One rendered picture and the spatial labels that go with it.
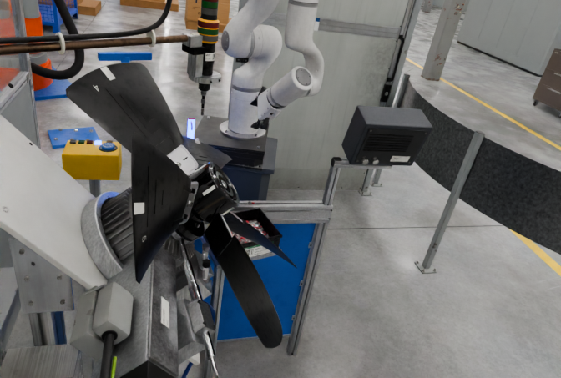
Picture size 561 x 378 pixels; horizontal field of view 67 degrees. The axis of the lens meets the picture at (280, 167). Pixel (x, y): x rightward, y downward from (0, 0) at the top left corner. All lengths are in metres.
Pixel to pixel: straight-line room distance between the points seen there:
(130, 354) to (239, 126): 1.12
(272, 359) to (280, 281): 0.47
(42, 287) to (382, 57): 2.61
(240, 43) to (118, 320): 1.08
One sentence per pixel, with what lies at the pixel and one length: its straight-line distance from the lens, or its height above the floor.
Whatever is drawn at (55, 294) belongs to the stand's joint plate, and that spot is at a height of 1.00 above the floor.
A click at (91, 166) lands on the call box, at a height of 1.03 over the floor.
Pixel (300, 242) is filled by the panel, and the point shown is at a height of 0.67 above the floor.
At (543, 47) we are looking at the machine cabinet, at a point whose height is 0.58.
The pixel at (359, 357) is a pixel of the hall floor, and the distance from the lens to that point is 2.31.
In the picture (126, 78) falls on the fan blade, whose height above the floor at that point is 1.41.
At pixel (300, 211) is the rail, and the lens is 1.62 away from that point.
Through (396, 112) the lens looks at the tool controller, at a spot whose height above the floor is 1.25.
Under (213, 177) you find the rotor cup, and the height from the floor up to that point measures 1.26.
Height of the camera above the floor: 1.72
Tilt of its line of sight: 28 degrees down
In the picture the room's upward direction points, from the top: 10 degrees clockwise
